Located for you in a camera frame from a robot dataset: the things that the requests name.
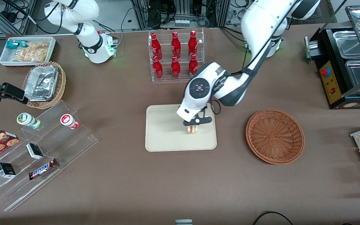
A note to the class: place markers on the triangular sandwich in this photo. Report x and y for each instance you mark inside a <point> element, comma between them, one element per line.
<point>192,129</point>

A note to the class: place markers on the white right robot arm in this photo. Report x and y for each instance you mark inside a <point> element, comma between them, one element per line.
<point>95,47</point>

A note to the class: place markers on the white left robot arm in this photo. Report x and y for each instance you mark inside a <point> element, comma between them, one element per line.
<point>261,25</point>

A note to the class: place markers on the beige plastic tray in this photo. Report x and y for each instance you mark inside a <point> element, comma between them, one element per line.
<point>164,131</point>

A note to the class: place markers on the oval wicker basket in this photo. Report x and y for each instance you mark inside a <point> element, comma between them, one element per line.
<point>62,84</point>

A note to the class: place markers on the round brown wicker basket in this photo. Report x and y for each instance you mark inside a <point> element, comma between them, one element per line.
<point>275,136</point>

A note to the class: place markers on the green lid yogurt cup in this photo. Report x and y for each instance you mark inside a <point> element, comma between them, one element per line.
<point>26,119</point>

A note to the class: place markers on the stack of foil trays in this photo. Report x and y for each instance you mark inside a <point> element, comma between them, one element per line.
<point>41,82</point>

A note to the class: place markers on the white rectangular snack bin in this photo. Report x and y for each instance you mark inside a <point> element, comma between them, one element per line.
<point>5,59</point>

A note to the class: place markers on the clear bag of crackers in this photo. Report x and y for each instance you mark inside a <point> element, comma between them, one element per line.
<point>33,52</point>

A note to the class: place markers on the clear acrylic bottle rack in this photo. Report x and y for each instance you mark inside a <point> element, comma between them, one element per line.
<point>183,78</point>

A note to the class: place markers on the teal snack packet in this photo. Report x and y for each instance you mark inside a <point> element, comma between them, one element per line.
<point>13,44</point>

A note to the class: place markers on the red soda bottle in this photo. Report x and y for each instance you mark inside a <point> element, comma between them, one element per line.
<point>157,69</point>
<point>156,47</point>
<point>175,68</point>
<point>192,43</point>
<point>176,45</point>
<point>193,65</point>

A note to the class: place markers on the red lid yogurt cup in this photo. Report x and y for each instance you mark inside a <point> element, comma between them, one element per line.
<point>67,120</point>

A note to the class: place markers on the small black carton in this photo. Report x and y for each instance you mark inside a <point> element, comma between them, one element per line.
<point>34,151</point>
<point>6,170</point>

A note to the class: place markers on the clear acrylic stepped display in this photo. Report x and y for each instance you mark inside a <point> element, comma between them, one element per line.
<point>73,147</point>

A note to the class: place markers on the snickers chocolate bar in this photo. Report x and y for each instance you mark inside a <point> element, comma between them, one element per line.
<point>42,169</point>

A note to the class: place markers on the white power strip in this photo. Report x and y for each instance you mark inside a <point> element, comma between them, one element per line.
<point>182,23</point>

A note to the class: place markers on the small white grey device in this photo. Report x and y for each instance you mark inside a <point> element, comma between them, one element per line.
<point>183,222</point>

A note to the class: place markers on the black food warmer appliance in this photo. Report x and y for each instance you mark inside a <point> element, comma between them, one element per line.
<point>327,47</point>

